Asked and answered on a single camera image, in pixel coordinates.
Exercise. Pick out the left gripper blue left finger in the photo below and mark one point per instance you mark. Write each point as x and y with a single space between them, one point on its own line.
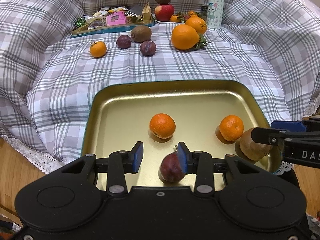
117 164

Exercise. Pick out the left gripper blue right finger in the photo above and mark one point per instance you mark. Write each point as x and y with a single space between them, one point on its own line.
203 165

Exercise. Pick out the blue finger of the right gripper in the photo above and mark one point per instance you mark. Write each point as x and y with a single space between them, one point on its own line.
267 136
291 126

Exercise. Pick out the brown kiwi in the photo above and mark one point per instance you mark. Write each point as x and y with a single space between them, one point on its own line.
141 33
253 150

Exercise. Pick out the purple plum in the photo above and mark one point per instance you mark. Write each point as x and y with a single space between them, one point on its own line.
124 41
170 170
148 48

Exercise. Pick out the small mandarin with stem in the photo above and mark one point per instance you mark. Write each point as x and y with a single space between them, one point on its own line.
231 127

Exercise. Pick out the gold tray with teal rim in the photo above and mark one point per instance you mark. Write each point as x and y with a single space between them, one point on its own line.
120 116

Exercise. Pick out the large orange with leaves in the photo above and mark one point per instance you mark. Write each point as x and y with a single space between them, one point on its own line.
184 37

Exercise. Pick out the round orange with stem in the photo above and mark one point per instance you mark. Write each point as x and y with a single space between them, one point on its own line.
198 24

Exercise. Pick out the blue gold snack tin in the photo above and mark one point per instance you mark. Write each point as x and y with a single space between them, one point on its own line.
96 24

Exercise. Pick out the plaid grey bed sheet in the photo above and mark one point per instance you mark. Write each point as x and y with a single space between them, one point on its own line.
49 78

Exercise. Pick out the pink snack packet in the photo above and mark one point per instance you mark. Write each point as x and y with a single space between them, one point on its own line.
116 18

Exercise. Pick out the dark can behind bottle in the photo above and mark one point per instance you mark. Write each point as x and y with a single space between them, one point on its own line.
204 11

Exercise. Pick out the cartoon cat water bottle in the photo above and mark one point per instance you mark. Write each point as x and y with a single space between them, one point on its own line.
214 13

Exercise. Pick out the green candy wrapper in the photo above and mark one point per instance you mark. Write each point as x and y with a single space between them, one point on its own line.
80 22

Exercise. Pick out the mandarin on plate left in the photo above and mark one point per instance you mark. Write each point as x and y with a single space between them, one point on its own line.
175 18

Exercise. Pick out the gold paper snack bag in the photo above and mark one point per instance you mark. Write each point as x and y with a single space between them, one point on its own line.
146 14

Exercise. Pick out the silver foil snack packet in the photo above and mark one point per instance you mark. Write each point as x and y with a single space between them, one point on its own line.
135 10

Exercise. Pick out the red apple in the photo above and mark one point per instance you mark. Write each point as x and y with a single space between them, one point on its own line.
164 12

